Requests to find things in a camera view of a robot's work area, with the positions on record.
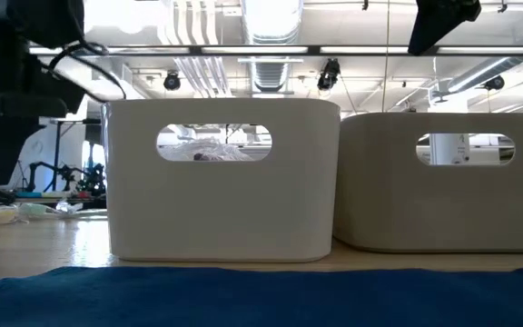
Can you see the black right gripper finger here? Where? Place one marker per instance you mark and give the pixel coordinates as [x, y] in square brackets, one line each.
[434, 22]

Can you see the dark toothbrush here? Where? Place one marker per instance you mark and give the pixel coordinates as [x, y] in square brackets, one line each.
[207, 152]

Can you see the black background robot arm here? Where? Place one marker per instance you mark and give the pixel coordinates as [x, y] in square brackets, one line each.
[62, 175]

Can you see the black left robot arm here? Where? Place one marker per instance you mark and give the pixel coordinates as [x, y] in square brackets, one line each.
[39, 18]

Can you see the black stand pole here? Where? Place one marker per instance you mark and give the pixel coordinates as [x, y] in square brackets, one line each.
[56, 154]

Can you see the black ceiling spotlight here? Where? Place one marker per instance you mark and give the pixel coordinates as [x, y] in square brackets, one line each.
[172, 82]
[328, 75]
[495, 83]

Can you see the green toothbrush in wrapper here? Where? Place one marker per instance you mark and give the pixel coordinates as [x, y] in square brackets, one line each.
[36, 210]

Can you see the white pillar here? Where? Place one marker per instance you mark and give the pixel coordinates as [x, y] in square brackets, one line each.
[447, 150]

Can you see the grey plastic bin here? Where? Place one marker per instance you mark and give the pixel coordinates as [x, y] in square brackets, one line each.
[434, 209]

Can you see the white ceiling pipes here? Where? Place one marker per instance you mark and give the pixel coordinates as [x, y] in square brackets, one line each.
[211, 82]

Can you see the white plastic bin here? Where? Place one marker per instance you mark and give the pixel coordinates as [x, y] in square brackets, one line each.
[220, 209]

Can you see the blue cloth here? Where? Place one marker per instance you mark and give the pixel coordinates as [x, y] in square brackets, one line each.
[261, 300]

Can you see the black overhead frame beam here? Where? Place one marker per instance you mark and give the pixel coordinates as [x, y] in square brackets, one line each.
[313, 50]

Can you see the silver ceiling duct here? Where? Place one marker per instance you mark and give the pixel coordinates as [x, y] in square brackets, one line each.
[270, 22]

